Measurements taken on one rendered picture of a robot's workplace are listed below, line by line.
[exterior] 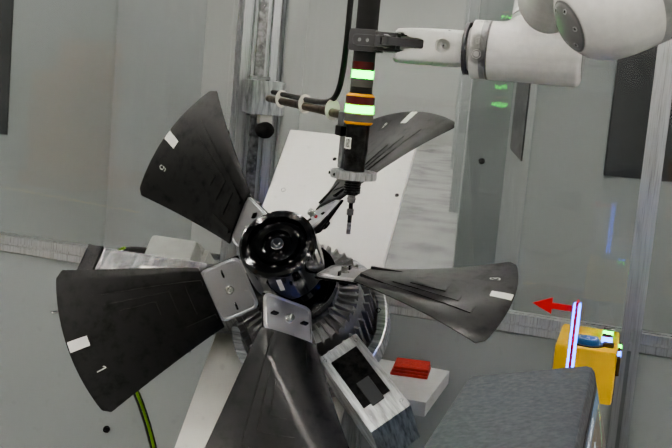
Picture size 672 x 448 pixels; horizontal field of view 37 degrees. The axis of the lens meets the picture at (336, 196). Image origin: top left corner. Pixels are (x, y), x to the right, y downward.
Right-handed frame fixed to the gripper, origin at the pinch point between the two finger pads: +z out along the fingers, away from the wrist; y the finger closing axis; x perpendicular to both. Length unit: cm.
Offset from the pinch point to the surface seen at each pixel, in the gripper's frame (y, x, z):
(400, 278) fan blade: -2.0, -34.4, -9.1
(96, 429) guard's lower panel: 71, -99, 81
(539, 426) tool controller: -74, -29, -36
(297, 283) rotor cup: -5.6, -36.7, 5.7
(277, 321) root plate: -8.2, -42.2, 7.4
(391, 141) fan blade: 13.9, -15.4, -1.8
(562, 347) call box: 21, -47, -32
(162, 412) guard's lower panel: 71, -91, 63
